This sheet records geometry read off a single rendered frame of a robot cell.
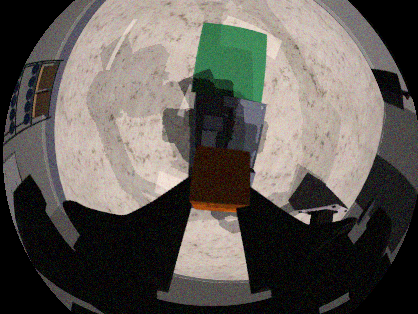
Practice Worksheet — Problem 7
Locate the orange l-shaped part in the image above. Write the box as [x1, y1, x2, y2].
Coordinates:
[189, 145, 250, 213]

